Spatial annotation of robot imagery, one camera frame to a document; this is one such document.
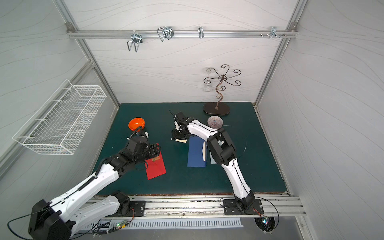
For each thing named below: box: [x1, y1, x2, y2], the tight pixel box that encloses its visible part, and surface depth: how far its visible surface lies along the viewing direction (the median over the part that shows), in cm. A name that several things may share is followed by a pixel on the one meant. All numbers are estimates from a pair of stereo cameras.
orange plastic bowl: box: [128, 117, 146, 132], surface depth 106 cm
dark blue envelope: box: [187, 136, 208, 168], surface depth 95 cm
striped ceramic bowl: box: [207, 115, 224, 129], surface depth 109 cm
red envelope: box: [145, 143, 167, 180], surface depth 88 cm
